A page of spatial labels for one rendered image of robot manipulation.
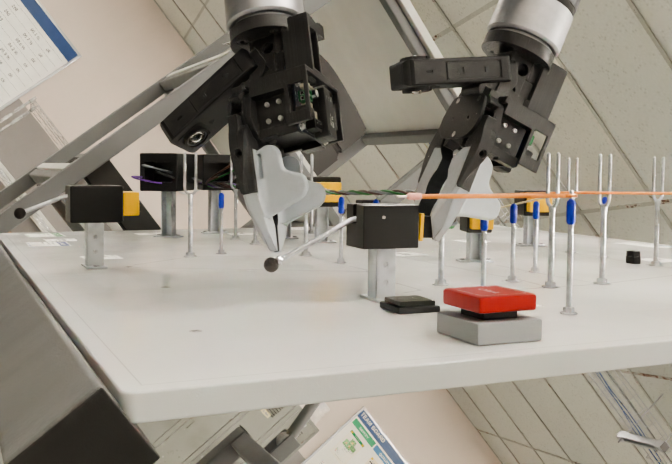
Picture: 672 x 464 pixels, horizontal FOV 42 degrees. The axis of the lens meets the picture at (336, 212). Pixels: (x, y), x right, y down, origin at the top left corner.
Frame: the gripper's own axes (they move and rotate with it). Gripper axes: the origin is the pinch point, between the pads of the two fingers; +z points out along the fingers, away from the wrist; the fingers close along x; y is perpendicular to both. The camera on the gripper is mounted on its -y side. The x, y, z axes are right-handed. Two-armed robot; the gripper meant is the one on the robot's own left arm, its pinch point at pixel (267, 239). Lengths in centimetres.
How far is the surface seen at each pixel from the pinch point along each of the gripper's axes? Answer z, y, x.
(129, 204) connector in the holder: -12.6, -26.2, 15.4
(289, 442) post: 16, -42, 81
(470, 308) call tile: 10.3, 19.2, -6.6
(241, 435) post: 13, -55, 86
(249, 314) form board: 7.1, -0.5, -3.5
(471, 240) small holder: -5.9, 7.7, 43.1
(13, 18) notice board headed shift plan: -390, -480, 472
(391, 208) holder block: -1.8, 10.2, 5.4
